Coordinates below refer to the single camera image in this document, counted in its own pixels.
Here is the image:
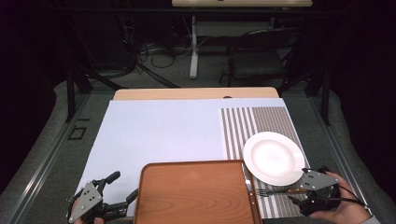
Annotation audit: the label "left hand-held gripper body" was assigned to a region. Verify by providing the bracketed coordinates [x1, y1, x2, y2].
[66, 179, 110, 224]

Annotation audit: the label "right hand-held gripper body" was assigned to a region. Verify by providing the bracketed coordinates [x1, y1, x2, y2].
[295, 165, 343, 217]

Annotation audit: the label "wooden-handled fork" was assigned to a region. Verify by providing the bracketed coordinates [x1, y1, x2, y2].
[255, 188, 308, 198]

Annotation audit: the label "wooden-handled table knife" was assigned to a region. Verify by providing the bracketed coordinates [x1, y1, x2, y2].
[243, 174, 262, 224]

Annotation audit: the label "white round plate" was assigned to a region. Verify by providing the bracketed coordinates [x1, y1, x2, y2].
[243, 131, 306, 187]

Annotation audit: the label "brown wooden tray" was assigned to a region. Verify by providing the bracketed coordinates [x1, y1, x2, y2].
[134, 159, 263, 224]

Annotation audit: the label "person's left hand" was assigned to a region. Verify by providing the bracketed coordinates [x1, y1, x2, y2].
[70, 199, 106, 224]

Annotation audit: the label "person's right hand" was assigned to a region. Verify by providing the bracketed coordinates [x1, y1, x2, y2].
[309, 171, 374, 224]

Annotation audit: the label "white table cover sheet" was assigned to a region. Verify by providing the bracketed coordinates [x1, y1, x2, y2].
[76, 98, 287, 218]

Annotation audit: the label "black metal stand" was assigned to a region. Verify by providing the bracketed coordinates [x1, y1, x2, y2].
[64, 65, 126, 124]
[276, 64, 332, 127]

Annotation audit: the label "grey striped placemat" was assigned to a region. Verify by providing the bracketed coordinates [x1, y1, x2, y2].
[219, 105, 314, 219]

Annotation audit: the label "black folding chair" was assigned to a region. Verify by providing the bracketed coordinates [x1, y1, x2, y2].
[218, 28, 305, 88]

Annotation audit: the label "light desk with white leg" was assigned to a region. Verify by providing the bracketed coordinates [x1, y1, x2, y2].
[171, 0, 314, 79]

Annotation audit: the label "aluminium floor rail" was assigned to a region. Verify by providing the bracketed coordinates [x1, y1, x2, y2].
[4, 92, 92, 224]
[307, 92, 379, 224]

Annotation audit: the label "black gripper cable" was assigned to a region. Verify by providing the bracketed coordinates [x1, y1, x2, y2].
[311, 185, 369, 209]

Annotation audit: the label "tangle of black cables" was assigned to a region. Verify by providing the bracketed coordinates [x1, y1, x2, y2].
[117, 14, 208, 89]

